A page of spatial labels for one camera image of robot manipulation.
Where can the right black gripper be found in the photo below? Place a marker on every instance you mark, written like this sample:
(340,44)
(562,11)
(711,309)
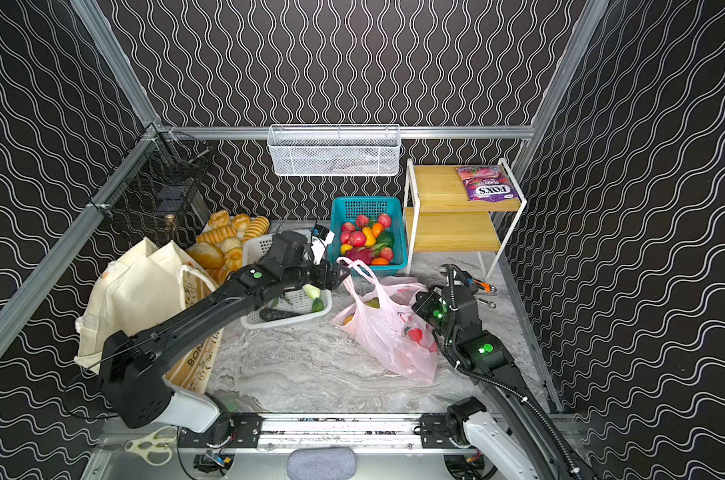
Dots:
(425,306)

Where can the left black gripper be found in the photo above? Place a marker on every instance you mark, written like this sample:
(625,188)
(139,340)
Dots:
(324,274)

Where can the red tomato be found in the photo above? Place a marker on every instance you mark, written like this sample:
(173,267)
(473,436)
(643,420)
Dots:
(414,334)

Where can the green cabbage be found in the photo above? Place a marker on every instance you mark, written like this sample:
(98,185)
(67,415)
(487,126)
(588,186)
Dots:
(372,303)

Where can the pink plastic grocery bag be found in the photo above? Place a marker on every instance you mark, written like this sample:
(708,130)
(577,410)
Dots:
(382,332)

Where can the white plastic vegetable basket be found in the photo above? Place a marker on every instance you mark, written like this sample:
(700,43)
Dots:
(293,307)

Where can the cream canvas tote bag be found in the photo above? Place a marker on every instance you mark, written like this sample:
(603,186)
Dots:
(146,286)

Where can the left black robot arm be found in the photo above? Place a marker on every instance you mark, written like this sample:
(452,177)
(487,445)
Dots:
(133,367)

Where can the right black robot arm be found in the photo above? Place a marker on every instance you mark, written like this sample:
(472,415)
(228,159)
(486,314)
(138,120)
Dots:
(531,446)

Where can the pink dragon fruit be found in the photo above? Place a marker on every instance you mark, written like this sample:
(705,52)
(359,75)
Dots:
(365,255)

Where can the red apple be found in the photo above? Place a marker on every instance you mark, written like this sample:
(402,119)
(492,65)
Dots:
(357,239)

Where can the white green corn cob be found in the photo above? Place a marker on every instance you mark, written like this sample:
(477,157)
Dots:
(312,291)

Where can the yellow pepper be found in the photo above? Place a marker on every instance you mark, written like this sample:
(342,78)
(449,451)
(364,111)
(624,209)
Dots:
(370,240)

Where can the green round fruit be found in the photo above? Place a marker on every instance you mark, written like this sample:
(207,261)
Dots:
(385,239)

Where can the orange fruit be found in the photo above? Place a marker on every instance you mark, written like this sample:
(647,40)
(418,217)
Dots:
(377,229)

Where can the teal plastic fruit basket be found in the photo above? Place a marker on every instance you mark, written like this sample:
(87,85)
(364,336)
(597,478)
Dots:
(351,214)

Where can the white wooden two-tier shelf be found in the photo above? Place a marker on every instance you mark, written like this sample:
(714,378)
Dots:
(439,217)

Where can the striped long bread front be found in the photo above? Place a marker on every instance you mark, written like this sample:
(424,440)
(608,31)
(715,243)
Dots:
(259,226)

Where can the striped long bread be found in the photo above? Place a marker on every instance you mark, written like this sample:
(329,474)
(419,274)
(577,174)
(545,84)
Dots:
(259,226)
(217,235)

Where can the bun back right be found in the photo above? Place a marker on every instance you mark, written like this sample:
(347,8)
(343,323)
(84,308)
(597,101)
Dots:
(241,222)

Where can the small white bun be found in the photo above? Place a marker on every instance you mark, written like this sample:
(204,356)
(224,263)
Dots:
(230,243)

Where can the striped long bread back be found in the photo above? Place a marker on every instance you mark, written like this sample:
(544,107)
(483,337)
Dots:
(217,235)

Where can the purple Fox's candy bag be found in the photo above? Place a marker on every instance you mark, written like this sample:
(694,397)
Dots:
(486,183)

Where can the twisted bun back left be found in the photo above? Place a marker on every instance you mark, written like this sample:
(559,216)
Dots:
(219,219)

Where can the grey foam pad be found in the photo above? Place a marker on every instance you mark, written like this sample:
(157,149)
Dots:
(322,463)

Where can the adjustable wrench orange handle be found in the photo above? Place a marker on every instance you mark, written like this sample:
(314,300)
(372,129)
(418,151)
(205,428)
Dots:
(484,286)

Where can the white wire wall basket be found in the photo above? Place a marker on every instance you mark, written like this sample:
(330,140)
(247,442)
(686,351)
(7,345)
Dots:
(335,150)

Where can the metal base rail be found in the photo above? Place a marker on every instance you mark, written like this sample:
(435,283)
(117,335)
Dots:
(366,433)

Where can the black wire wall basket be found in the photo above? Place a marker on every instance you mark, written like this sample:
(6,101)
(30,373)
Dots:
(160,198)

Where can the cream handled scissors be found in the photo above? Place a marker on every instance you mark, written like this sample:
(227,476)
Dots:
(156,448)

